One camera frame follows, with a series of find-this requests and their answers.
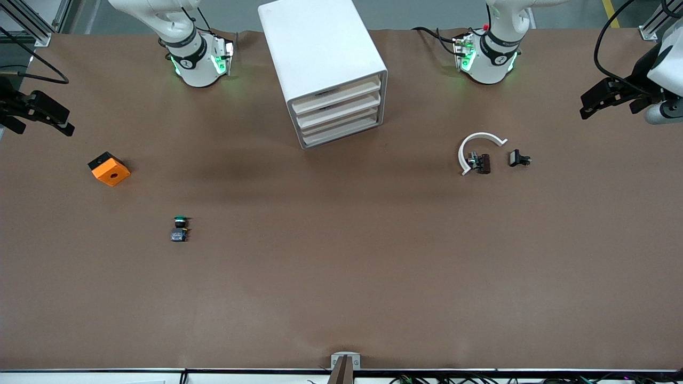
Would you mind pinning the white table edge rail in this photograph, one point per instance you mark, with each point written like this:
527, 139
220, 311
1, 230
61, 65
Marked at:
106, 376

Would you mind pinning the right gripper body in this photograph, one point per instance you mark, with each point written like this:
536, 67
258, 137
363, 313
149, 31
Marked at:
6, 102

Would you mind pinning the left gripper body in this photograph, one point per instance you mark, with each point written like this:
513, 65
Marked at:
640, 76

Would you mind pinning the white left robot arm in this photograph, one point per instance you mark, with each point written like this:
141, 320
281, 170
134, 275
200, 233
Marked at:
493, 66

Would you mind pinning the dark brown electrical component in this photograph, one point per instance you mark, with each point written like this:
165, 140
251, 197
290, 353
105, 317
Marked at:
483, 163

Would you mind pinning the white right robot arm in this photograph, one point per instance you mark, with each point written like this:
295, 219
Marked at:
197, 69

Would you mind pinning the white curved plastic arc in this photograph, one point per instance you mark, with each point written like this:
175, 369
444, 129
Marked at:
483, 135

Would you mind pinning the green push button switch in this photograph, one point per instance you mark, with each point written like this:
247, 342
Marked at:
179, 234

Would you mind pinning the aluminium frame profile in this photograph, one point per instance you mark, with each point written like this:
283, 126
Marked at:
653, 26
32, 21

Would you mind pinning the small black plastic component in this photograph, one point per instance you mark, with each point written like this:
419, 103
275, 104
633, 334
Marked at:
515, 158

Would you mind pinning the orange and black box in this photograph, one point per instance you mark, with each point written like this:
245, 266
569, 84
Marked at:
112, 173

